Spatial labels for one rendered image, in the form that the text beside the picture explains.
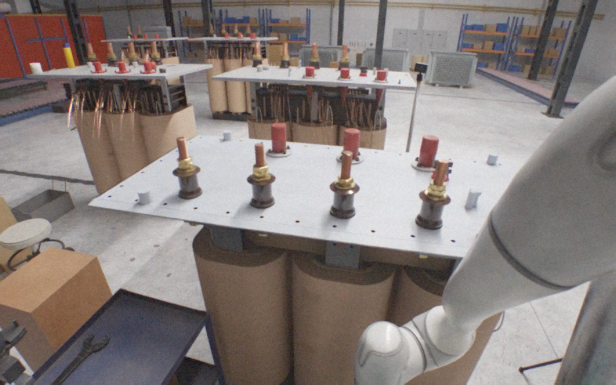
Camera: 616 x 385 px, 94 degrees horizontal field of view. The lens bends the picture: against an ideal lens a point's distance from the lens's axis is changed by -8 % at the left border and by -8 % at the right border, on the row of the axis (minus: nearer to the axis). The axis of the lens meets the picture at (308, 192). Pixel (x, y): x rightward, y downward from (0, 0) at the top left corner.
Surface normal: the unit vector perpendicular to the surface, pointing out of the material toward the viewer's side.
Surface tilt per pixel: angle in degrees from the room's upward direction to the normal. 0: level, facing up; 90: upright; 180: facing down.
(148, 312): 0
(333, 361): 90
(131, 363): 0
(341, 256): 90
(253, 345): 90
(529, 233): 100
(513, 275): 109
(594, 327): 93
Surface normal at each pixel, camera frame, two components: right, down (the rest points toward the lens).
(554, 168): -0.97, -0.17
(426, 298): -0.60, 0.37
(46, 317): 0.98, 0.11
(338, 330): -0.20, 0.46
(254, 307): 0.04, 0.47
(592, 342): -0.99, 0.07
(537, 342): 0.02, -0.88
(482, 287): -0.85, 0.41
